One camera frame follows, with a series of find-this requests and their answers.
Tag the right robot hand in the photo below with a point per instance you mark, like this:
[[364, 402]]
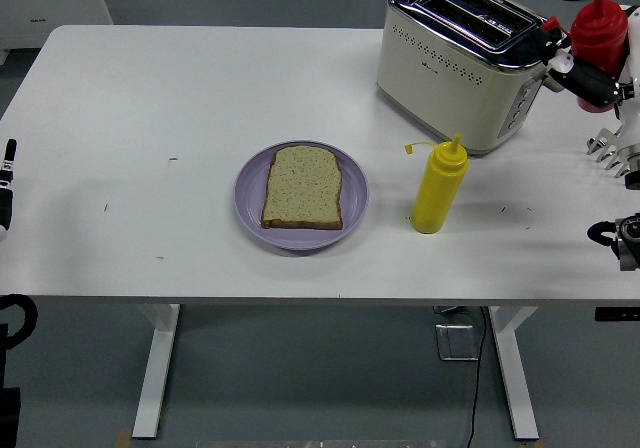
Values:
[[592, 80]]

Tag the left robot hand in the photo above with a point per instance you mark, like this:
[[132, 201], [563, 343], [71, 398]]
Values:
[[5, 203]]

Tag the red squeeze bottle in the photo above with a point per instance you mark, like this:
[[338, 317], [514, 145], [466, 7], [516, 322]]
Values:
[[597, 33]]

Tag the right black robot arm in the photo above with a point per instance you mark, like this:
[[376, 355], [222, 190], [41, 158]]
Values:
[[627, 240]]

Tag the bread slice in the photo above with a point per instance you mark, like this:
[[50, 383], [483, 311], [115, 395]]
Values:
[[302, 188]]

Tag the silver metal toast rack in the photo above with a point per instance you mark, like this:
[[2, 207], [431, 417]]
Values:
[[607, 148]]

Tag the cream and chrome toaster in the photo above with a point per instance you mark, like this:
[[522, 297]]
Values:
[[450, 88]]

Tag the yellow squeeze bottle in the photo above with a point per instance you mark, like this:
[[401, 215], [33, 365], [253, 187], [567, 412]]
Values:
[[439, 188]]

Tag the white appliance cabinet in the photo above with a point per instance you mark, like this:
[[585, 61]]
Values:
[[50, 8]]

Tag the white table leg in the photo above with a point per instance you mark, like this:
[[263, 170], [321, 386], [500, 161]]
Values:
[[515, 368], [155, 368]]

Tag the black table control panel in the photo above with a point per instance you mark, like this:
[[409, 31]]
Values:
[[617, 314]]

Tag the purple plate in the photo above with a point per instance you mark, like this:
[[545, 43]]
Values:
[[250, 203]]

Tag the metal floor socket plate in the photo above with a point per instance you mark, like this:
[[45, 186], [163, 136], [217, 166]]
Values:
[[457, 343]]

